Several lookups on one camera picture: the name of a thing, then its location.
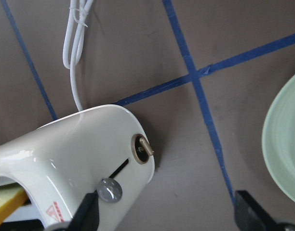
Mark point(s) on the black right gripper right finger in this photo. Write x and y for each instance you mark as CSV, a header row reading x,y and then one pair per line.
x,y
249,215

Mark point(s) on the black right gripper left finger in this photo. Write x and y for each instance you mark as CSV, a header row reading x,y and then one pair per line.
x,y
87,216

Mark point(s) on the white two-slot toaster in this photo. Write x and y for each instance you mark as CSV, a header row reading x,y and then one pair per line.
x,y
102,149

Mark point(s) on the toast slice in toaster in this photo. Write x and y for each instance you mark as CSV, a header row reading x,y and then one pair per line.
x,y
12,196

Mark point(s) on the light green plate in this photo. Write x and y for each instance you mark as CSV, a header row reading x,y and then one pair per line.
x,y
278,139

